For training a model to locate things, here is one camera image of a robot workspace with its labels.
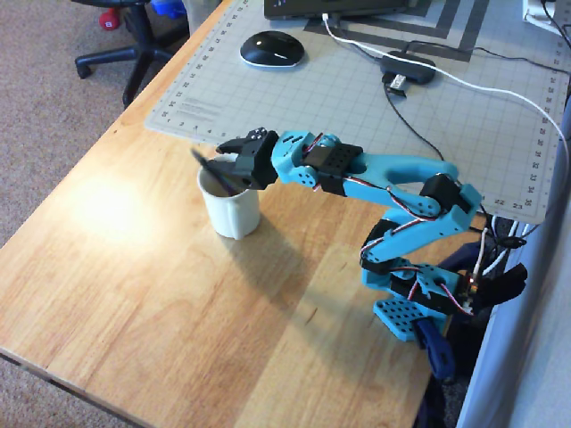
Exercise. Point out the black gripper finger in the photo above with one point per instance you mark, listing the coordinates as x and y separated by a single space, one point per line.
227 171
238 142

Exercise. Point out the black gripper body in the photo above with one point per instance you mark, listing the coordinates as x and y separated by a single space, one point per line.
255 164

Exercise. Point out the blue and black pen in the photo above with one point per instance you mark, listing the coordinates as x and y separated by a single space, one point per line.
209 167

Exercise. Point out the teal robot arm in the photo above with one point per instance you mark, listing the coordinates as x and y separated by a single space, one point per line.
401 169

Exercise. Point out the cream ceramic mug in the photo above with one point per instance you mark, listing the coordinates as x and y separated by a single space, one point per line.
234 214

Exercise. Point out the grey gridded cutting mat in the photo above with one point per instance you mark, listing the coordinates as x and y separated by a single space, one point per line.
334 111

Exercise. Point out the black computer mouse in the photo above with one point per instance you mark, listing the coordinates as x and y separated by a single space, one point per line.
273 49

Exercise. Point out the black office chair base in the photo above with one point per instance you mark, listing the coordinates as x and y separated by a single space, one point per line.
140 49

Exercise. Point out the blue plastic object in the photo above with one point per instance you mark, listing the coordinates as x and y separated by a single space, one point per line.
167 8

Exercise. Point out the usb plug with metal end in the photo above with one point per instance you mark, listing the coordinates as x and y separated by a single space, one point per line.
397 84

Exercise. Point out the dark laptop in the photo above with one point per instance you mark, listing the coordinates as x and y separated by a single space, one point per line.
339 8

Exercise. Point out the black usb hub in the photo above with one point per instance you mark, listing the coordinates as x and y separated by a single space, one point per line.
408 66

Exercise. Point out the red dumbbell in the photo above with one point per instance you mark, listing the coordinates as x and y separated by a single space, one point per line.
107 19

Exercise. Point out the grey striped pad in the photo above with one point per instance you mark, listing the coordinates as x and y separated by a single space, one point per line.
450 31

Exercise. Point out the blue table clamp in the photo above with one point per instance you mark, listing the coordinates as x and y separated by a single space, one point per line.
435 348

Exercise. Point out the white box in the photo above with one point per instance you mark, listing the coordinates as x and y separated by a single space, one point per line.
542 13

